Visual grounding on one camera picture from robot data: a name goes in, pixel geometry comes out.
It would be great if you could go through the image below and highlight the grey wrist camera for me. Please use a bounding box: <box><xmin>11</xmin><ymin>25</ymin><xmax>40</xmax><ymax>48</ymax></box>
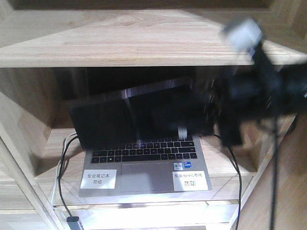
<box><xmin>222</xmin><ymin>17</ymin><xmax>263</xmax><ymax>52</ymax></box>

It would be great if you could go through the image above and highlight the black laptop cable right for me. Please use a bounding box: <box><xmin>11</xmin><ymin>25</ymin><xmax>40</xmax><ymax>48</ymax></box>
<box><xmin>212</xmin><ymin>133</ymin><xmax>243</xmax><ymax>230</ymax></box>

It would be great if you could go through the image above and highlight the black laptop cable left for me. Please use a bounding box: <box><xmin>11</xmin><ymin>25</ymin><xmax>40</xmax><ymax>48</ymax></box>
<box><xmin>57</xmin><ymin>135</ymin><xmax>80</xmax><ymax>219</ymax></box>

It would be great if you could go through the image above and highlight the black laptop cable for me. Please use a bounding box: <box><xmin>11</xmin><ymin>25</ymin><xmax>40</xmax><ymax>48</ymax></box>
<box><xmin>57</xmin><ymin>135</ymin><xmax>80</xmax><ymax>219</ymax></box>
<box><xmin>212</xmin><ymin>133</ymin><xmax>243</xmax><ymax>230</ymax></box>

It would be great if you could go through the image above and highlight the black smartphone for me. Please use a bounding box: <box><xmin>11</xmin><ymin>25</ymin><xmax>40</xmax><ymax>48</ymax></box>
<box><xmin>70</xmin><ymin>77</ymin><xmax>214</xmax><ymax>150</ymax></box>

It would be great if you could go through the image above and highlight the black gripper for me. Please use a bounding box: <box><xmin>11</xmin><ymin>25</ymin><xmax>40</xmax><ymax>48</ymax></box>
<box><xmin>199</xmin><ymin>69</ymin><xmax>267</xmax><ymax>147</ymax></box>

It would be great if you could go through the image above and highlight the white laptop cable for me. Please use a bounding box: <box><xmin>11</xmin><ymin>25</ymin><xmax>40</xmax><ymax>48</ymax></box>
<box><xmin>51</xmin><ymin>133</ymin><xmax>77</xmax><ymax>211</ymax></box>

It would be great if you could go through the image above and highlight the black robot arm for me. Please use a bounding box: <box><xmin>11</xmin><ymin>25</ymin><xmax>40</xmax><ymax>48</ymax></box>
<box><xmin>202</xmin><ymin>63</ymin><xmax>307</xmax><ymax>146</ymax></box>

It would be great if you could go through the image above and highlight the grey laptop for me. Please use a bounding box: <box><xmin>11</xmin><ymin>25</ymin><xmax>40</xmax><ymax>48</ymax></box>
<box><xmin>79</xmin><ymin>136</ymin><xmax>212</xmax><ymax>197</ymax></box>

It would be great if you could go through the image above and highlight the grey usb hub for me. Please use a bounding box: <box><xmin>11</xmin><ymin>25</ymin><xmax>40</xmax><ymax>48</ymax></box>
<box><xmin>66</xmin><ymin>216</ymin><xmax>84</xmax><ymax>230</ymax></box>

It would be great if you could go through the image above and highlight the wooden shelf unit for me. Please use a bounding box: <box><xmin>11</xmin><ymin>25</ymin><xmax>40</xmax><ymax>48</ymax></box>
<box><xmin>0</xmin><ymin>0</ymin><xmax>307</xmax><ymax>230</ymax></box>

